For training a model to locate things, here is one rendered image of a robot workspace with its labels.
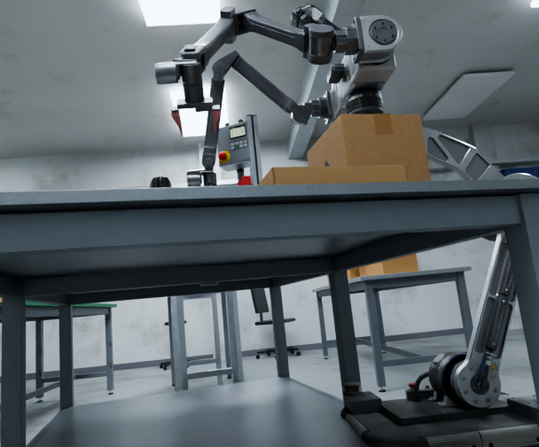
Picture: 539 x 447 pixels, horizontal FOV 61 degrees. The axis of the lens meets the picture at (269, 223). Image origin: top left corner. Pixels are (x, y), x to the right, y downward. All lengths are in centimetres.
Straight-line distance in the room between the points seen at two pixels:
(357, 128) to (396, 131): 11
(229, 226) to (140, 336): 586
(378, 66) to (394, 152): 44
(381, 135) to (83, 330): 589
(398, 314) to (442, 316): 64
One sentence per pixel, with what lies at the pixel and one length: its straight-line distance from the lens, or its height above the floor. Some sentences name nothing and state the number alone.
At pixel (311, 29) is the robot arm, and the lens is 153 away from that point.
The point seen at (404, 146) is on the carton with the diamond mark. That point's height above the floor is 102.
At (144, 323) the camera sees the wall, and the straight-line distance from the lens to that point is 656.
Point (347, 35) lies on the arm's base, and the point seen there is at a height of 145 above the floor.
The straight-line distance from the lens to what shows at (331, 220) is 81.
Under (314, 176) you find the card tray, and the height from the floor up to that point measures 85.
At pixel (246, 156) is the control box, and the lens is 207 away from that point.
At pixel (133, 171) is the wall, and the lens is 690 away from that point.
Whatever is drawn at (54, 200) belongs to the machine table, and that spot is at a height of 81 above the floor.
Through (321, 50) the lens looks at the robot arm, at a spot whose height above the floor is 140.
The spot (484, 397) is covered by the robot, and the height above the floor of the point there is 29.
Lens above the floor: 64
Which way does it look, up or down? 10 degrees up
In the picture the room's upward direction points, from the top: 6 degrees counter-clockwise
